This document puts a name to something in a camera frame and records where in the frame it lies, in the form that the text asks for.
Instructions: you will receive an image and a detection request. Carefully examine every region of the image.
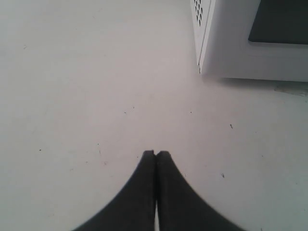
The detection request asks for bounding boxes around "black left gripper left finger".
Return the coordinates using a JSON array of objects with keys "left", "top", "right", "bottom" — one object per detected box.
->
[{"left": 76, "top": 150, "right": 156, "bottom": 231}]

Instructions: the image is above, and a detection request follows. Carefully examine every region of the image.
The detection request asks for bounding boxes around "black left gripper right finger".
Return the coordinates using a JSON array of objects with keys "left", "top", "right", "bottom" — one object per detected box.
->
[{"left": 156, "top": 151, "right": 242, "bottom": 231}]

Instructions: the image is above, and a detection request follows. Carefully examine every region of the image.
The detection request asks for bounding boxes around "white Midea microwave oven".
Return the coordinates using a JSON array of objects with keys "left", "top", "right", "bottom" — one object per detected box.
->
[{"left": 190, "top": 0, "right": 308, "bottom": 83}]

